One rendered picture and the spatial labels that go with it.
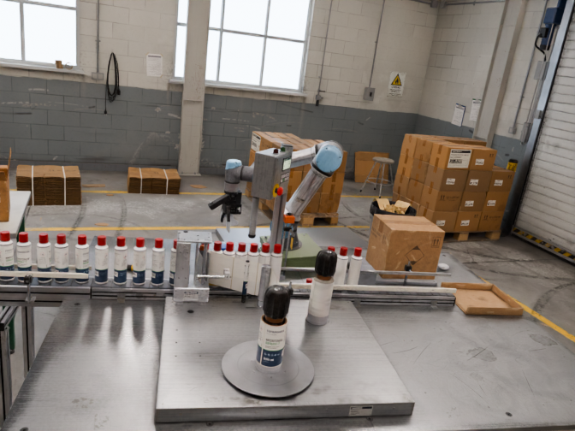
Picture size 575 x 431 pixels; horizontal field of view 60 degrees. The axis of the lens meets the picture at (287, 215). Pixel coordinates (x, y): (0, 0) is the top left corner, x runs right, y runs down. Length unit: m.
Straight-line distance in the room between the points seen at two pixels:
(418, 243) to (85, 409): 1.71
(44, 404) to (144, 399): 0.28
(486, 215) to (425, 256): 3.84
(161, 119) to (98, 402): 6.08
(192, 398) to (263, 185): 0.92
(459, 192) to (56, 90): 5.26
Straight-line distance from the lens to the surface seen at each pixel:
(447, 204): 5.97
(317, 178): 2.34
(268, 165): 2.05
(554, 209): 6.70
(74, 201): 6.00
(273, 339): 1.61
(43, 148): 7.50
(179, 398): 1.58
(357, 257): 2.26
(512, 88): 7.51
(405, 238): 2.56
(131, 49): 7.32
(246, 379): 1.64
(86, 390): 1.71
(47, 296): 2.23
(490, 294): 2.79
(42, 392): 1.73
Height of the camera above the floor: 1.87
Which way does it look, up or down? 18 degrees down
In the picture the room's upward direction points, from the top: 8 degrees clockwise
